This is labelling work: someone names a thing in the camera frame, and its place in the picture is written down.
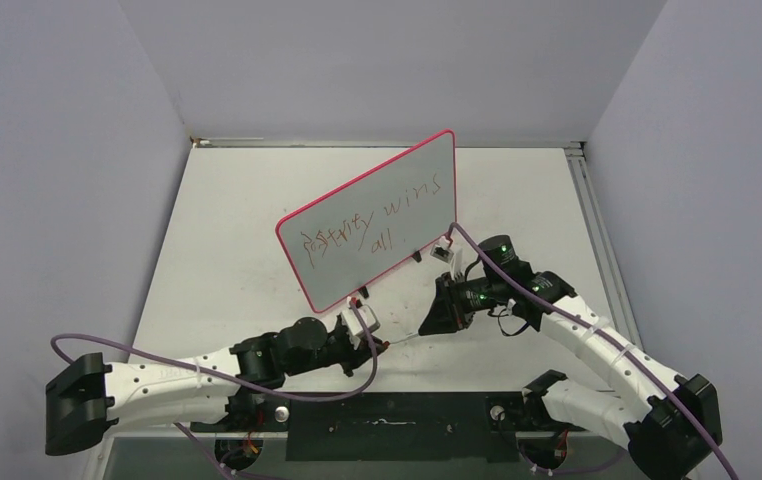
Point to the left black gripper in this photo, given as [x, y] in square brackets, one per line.
[355, 357]

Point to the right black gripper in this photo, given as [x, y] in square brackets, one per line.
[448, 313]

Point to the red and white marker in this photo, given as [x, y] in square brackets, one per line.
[404, 339]

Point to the pink framed whiteboard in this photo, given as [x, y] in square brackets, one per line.
[357, 232]

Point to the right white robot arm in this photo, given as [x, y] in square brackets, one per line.
[667, 423]

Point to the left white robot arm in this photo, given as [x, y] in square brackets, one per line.
[92, 397]

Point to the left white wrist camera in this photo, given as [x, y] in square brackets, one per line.
[355, 327]

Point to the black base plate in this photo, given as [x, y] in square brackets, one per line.
[427, 426]

